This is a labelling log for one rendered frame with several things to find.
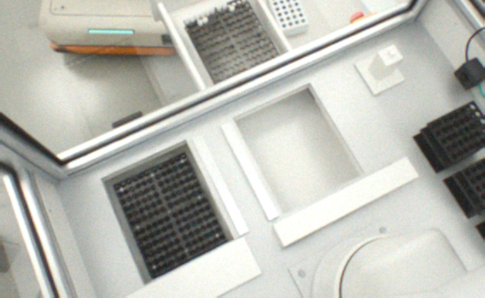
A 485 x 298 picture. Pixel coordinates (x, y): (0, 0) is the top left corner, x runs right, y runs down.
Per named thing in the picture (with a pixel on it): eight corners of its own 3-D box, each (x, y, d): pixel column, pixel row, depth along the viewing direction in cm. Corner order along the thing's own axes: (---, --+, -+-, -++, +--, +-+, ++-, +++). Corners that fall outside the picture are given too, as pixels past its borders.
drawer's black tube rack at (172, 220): (119, 191, 107) (112, 184, 101) (187, 159, 110) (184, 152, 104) (156, 279, 101) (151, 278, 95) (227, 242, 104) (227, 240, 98)
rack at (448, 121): (411, 137, 101) (427, 123, 93) (454, 115, 103) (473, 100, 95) (436, 173, 99) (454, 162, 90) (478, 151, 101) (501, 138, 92)
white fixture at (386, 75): (353, 64, 107) (365, 42, 98) (384, 50, 109) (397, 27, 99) (373, 95, 105) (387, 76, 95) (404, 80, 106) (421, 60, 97)
